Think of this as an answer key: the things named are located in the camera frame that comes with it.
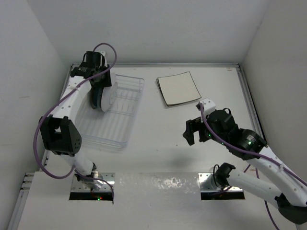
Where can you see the aluminium table frame rail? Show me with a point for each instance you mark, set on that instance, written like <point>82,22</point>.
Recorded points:
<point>156,182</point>

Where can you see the square cream plate black rim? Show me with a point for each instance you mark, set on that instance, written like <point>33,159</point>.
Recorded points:
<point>179,89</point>

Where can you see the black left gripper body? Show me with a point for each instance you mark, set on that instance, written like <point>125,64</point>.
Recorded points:
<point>101,69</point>

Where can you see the clear wire dish rack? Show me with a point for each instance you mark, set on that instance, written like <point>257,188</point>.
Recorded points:
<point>111,129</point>

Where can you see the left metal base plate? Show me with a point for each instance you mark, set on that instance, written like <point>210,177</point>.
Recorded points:
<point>105,182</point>

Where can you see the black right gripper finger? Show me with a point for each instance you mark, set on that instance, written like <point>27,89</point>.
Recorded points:
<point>192,126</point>
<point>203,133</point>

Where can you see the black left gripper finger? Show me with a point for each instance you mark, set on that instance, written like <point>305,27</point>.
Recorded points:
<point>95,82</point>
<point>106,80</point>

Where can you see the blue white floral plate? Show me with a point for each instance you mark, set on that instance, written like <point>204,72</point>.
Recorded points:
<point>97,97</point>

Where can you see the metal base plate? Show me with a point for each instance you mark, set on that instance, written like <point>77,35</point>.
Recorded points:
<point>105,182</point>
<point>207,184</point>

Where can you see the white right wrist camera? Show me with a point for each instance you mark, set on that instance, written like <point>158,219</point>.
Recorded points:
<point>208,106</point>

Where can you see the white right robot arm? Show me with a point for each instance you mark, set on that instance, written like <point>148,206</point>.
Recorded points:
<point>284,190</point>

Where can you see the red teal floral plate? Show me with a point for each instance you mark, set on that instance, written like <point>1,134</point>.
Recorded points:
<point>109,94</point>

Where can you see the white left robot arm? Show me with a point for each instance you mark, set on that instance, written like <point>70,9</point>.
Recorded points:
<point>58,130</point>

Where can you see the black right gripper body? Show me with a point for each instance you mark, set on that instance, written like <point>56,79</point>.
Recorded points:
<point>221,136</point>

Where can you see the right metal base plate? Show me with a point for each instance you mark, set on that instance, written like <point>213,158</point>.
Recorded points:
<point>207,184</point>

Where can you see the teal blossom plate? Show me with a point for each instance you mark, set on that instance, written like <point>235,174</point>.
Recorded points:
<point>93,97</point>

